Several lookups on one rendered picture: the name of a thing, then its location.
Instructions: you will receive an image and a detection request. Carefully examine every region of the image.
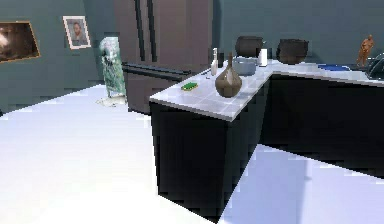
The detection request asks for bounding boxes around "black kitchen counter white top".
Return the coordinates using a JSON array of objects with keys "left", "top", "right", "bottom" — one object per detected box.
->
[{"left": 148, "top": 59, "right": 384, "bottom": 224}]

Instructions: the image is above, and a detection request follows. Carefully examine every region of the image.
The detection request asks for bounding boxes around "green sponge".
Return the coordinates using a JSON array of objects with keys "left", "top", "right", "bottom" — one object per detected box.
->
[{"left": 180, "top": 81, "right": 199, "bottom": 92}]

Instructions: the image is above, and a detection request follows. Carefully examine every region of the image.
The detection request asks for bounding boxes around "brown long-necked vase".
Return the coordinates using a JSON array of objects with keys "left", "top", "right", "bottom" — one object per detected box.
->
[{"left": 214, "top": 51, "right": 243, "bottom": 99}]

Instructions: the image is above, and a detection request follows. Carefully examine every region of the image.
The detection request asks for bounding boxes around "white slim bottle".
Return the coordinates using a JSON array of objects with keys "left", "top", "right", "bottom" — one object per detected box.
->
[{"left": 210, "top": 47, "right": 219, "bottom": 77}]

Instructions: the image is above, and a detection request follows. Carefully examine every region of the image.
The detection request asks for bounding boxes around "grey metal pot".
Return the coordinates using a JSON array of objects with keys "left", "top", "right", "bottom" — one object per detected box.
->
[{"left": 232, "top": 55, "right": 258, "bottom": 77}]

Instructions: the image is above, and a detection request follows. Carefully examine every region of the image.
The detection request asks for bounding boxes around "brown fridge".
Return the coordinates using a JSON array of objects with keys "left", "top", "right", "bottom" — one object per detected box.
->
[{"left": 114, "top": 0, "right": 214, "bottom": 116}]

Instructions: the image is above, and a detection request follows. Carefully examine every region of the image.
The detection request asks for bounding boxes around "dark round pot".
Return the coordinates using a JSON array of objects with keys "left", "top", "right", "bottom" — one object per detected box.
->
[
  {"left": 234, "top": 35, "right": 267, "bottom": 59},
  {"left": 275, "top": 38, "right": 310, "bottom": 66}
]

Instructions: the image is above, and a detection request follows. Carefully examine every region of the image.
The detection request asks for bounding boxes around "white cup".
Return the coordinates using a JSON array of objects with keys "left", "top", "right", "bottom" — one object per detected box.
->
[{"left": 258, "top": 48, "right": 269, "bottom": 67}]

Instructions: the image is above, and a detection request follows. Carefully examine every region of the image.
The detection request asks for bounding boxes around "white framed portrait picture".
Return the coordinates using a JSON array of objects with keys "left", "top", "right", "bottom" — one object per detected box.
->
[{"left": 62, "top": 15, "right": 92, "bottom": 51}]

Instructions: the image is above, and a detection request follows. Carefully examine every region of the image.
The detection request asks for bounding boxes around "blue plate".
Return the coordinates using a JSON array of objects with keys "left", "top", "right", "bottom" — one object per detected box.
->
[{"left": 317, "top": 63, "right": 351, "bottom": 72}]

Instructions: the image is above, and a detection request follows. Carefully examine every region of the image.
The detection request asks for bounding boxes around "orange human figurine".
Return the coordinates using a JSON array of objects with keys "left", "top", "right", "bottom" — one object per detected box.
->
[{"left": 356, "top": 34, "right": 376, "bottom": 68}]

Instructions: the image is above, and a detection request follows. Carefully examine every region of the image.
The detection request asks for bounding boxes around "brown framed dark painting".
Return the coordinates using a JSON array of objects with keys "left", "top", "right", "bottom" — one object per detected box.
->
[{"left": 0, "top": 20, "right": 42, "bottom": 64}]

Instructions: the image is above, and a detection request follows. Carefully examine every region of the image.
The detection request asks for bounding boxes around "black fridge handle bar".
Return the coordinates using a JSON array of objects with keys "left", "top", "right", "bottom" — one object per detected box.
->
[
  {"left": 121, "top": 67, "right": 184, "bottom": 83},
  {"left": 133, "top": 0, "right": 146, "bottom": 62},
  {"left": 121, "top": 61, "right": 192, "bottom": 76},
  {"left": 146, "top": 0, "right": 158, "bottom": 63}
]

